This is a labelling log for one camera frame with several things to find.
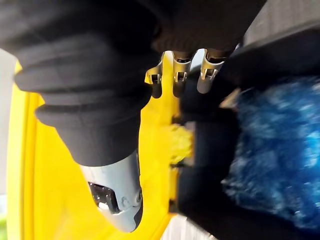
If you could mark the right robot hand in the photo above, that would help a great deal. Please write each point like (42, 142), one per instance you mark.
(87, 75)

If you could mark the yellow trash can lid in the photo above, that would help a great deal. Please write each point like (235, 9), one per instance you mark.
(57, 190)

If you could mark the blue plastic rubbish bag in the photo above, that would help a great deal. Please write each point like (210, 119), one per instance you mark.
(275, 150)

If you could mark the large black trash can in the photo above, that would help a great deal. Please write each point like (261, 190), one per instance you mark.
(210, 175)

